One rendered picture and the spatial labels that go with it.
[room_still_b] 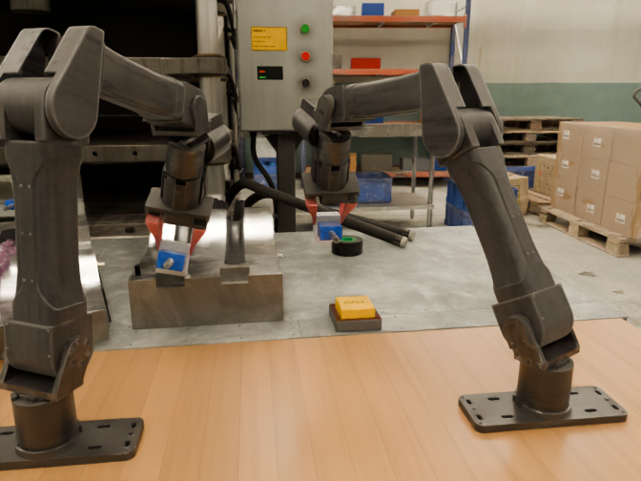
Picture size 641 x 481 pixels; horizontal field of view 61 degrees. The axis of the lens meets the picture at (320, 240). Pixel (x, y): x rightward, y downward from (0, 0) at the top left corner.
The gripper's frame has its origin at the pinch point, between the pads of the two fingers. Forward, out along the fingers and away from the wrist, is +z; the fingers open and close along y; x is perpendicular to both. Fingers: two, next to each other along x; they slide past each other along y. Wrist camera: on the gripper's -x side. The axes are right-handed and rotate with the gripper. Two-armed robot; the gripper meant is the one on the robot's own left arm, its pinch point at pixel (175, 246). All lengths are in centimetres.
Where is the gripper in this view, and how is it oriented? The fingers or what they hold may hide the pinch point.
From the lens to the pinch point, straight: 96.3
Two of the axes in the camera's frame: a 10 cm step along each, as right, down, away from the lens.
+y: -9.7, -1.6, -1.8
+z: -2.3, 8.2, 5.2
